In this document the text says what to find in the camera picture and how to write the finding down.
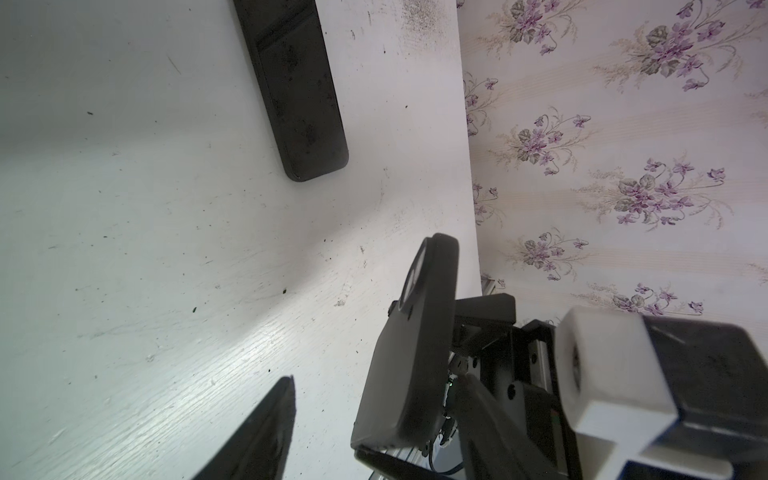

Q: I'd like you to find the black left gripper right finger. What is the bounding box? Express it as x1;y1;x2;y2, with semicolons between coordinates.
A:
449;375;564;480

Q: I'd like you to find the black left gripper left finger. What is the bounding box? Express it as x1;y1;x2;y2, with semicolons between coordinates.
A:
194;376;296;480

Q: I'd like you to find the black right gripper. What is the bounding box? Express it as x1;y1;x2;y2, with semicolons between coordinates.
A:
355;293;583;480

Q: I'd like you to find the black phone case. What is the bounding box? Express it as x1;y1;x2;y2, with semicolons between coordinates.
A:
350;233;459;450

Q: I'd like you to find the black phone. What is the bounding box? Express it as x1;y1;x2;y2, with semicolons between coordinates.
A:
233;0;349;182

